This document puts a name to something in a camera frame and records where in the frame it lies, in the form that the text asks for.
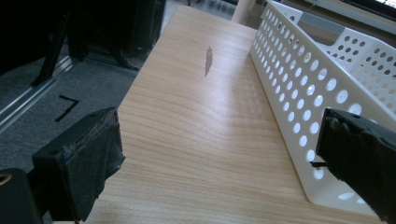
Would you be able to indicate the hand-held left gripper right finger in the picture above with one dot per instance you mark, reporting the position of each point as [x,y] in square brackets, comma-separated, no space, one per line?
[358,149]

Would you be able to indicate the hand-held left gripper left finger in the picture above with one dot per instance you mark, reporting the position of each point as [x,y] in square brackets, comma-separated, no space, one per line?
[84,161]

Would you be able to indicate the white perforated plastic basket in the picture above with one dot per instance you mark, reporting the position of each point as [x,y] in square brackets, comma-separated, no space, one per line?
[314,90]

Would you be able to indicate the black tripod stand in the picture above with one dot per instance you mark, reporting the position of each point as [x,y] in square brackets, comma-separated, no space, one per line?
[65,40]

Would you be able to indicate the dark cabinet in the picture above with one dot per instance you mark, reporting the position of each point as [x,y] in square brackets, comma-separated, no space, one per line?
[137,23]

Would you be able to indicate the pale round table leg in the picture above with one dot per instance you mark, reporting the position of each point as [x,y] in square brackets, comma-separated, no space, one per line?
[244,11]

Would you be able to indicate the metal floor rail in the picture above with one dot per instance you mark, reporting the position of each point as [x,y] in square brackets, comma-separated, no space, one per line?
[28,93]

